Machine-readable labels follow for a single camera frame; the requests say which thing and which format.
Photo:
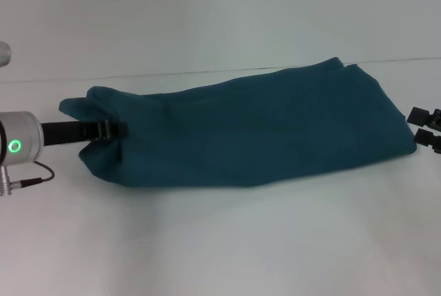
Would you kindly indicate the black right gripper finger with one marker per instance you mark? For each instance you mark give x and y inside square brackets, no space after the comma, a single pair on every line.
[424,137]
[417,115]

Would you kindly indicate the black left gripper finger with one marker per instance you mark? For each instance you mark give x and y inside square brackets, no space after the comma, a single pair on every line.
[119,129]

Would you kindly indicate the teal blue t-shirt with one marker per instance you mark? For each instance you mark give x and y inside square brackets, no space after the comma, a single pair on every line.
[258,124]

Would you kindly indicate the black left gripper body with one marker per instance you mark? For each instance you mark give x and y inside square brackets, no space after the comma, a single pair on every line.
[72,130]

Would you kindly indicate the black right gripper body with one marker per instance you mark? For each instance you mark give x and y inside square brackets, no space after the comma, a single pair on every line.
[435,127]

